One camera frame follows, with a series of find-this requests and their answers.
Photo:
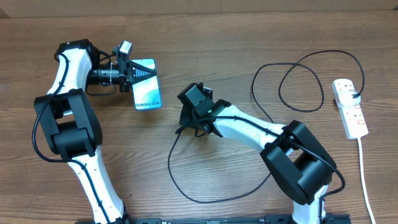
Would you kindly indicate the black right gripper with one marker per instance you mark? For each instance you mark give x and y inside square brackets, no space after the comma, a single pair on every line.
[187,121]

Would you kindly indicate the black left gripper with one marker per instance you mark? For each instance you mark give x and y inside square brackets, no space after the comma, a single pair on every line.
[129,69]

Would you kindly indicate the blue Galaxy smartphone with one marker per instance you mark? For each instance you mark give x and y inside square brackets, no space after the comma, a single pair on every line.
[146,94]

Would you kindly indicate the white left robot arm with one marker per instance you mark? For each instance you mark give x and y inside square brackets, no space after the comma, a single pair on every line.
[70,125]

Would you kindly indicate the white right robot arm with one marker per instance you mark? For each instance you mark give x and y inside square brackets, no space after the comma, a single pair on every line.
[299,164]

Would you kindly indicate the white charger plug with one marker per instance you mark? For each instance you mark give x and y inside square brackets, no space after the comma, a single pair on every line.
[346,99]

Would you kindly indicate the white power strip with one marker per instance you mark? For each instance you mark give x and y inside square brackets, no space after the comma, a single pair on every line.
[352,118]

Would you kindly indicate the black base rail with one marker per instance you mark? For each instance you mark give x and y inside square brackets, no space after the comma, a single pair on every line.
[211,221]

